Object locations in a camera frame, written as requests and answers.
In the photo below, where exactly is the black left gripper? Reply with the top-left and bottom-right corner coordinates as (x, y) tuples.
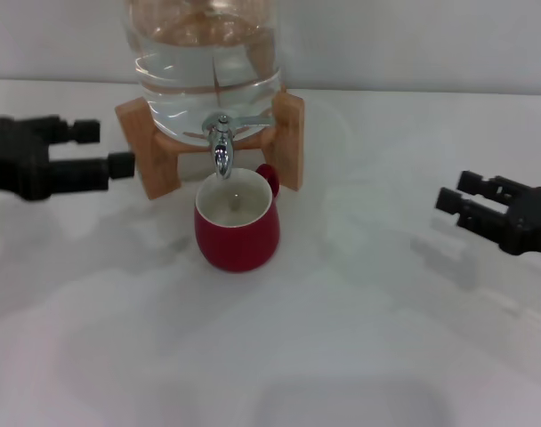
(0, 115), (136, 201)

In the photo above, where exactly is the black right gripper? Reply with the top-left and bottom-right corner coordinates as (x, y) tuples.
(434, 171), (541, 257)

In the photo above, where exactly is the chrome faucet with lever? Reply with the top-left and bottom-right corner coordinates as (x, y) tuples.
(202, 113), (274, 180)

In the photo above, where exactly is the red ceramic cup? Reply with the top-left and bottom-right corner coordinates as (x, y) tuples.
(193, 163), (281, 272)

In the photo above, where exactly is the wooden dispenser stand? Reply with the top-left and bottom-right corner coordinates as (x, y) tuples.
(114, 88), (306, 201)

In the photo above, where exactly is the glass water dispenser jar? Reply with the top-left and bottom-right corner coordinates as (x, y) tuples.
(126, 0), (283, 148)

